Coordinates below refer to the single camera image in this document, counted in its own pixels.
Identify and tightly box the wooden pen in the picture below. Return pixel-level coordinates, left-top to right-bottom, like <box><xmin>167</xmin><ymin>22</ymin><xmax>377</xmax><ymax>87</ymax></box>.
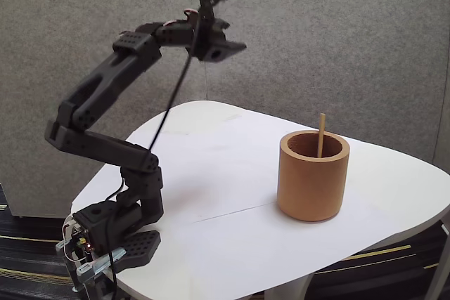
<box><xmin>317</xmin><ymin>112</ymin><xmax>326</xmax><ymax>158</ymax></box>

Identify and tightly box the thick black camera cable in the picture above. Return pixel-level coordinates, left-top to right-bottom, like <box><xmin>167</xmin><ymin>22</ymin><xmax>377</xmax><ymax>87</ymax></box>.
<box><xmin>107</xmin><ymin>0</ymin><xmax>209</xmax><ymax>300</ymax></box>

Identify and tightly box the brown cylindrical pen holder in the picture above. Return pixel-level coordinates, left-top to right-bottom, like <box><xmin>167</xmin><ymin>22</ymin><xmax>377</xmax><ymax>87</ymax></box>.
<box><xmin>276</xmin><ymin>130</ymin><xmax>352</xmax><ymax>223</ymax></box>

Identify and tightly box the motor controller board with wires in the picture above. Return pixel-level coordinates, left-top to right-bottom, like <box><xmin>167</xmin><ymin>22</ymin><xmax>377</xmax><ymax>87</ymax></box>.
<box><xmin>55</xmin><ymin>216</ymin><xmax>96</xmax><ymax>265</ymax></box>

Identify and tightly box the grey metal table clamp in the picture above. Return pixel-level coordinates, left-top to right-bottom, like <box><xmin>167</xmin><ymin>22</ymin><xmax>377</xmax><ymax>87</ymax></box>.
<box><xmin>72</xmin><ymin>246</ymin><xmax>127</xmax><ymax>300</ymax></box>

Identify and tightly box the white table leg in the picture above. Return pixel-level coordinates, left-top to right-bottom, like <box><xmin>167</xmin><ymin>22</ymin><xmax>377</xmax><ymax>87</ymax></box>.
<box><xmin>426</xmin><ymin>219</ymin><xmax>450</xmax><ymax>300</ymax></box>
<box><xmin>263</xmin><ymin>270</ymin><xmax>314</xmax><ymax>300</ymax></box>

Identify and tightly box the thin black motor cable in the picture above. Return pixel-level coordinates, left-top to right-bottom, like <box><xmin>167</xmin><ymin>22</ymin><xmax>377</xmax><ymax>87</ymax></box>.
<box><xmin>104</xmin><ymin>176</ymin><xmax>124</xmax><ymax>203</ymax></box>

